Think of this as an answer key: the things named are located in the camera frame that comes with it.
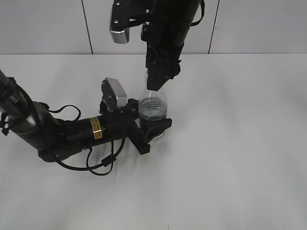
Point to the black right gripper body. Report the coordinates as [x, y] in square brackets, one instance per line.
[164, 44]

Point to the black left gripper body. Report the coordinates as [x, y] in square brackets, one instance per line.
[121, 123]

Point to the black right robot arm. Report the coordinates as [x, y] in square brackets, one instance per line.
[186, 13]

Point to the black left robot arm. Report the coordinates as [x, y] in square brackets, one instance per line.
[56, 139]

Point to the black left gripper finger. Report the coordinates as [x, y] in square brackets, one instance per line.
[152, 129]

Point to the white green bottle cap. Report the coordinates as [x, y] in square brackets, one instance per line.
[146, 74]

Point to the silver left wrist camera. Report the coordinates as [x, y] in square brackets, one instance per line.
[114, 95]

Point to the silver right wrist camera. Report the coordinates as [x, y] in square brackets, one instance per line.
[125, 14]

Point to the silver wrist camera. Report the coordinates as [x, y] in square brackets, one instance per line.
[114, 95]
[125, 14]

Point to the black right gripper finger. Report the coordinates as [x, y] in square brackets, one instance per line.
[173, 68]
[158, 73]

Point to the clear cestbon water bottle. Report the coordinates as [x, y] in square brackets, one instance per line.
[152, 105]

